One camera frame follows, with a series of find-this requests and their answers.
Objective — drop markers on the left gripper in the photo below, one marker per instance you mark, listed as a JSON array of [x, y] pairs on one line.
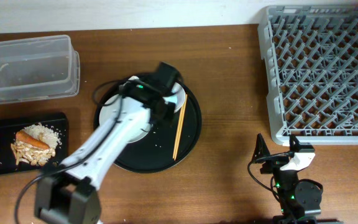
[[171, 116]]

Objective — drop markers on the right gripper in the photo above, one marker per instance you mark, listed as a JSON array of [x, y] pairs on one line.
[[273, 165]]

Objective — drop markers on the grey-white plate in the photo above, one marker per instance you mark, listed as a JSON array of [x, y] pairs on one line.
[[107, 111]]

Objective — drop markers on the orange carrot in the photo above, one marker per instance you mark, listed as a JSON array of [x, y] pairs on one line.
[[26, 138]]

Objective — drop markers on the rice and peanut scraps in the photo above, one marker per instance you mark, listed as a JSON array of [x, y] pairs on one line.
[[25, 153]]

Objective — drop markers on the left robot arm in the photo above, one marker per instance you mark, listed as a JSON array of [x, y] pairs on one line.
[[69, 194]]

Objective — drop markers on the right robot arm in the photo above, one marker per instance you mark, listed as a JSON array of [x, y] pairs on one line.
[[299, 199]]

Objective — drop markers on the grey dishwasher rack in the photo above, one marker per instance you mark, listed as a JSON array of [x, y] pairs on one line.
[[311, 58]]

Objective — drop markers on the white bowl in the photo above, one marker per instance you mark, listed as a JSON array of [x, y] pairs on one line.
[[178, 97]]

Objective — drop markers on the round black serving tray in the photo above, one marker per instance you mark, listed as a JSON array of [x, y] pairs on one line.
[[152, 151]]

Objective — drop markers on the clear plastic bin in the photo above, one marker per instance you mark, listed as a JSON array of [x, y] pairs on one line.
[[39, 68]]

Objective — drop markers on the black rectangular tray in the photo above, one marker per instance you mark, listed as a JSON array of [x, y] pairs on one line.
[[58, 122]]

